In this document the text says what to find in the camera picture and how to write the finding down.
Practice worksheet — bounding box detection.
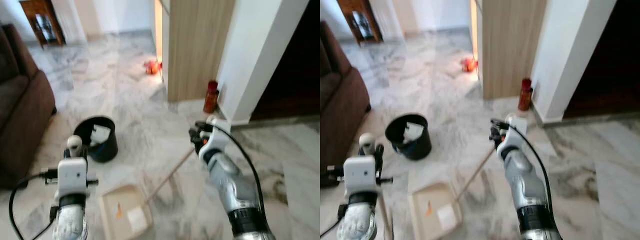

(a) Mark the black plastic bucket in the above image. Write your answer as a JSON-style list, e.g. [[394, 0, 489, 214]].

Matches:
[[385, 113, 433, 161], [73, 116, 119, 163]]

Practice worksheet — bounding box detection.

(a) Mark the white paper scrap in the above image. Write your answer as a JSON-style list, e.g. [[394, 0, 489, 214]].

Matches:
[[126, 207, 147, 231], [402, 121, 426, 144], [436, 205, 458, 231], [90, 125, 112, 147]]

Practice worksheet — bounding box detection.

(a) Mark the light wood panel partition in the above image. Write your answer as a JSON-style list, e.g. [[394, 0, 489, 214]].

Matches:
[[165, 0, 236, 104], [477, 0, 549, 100]]

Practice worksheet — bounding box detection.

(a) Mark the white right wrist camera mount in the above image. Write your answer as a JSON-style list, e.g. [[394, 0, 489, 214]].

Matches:
[[199, 116, 232, 162], [497, 114, 529, 154]]

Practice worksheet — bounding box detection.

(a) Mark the cream long-handled dustpan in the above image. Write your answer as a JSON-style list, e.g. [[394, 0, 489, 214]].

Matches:
[[98, 146, 197, 240], [408, 146, 497, 240]]

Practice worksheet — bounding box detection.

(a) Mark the red metal canister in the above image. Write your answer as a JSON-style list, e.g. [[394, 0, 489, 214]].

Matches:
[[517, 77, 534, 112], [203, 80, 220, 115]]

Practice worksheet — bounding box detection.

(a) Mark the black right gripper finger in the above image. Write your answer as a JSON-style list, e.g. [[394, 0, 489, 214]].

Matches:
[[188, 128, 203, 153], [489, 120, 501, 150]]

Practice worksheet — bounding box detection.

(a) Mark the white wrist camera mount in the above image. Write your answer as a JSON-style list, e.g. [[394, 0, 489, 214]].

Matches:
[[497, 114, 529, 154], [342, 155, 377, 197], [56, 157, 89, 199], [199, 116, 232, 162]]

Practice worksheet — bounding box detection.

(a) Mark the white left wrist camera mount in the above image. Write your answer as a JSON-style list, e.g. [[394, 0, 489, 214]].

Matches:
[[56, 157, 89, 199], [342, 155, 377, 197]]

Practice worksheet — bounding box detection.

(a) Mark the small brown wooden cabinet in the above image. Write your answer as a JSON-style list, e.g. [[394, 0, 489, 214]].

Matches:
[[337, 0, 384, 46], [20, 0, 66, 47]]

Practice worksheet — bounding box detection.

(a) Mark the dark brown sofa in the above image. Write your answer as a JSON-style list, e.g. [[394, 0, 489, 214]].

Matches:
[[0, 24, 57, 189], [320, 21, 372, 187]]

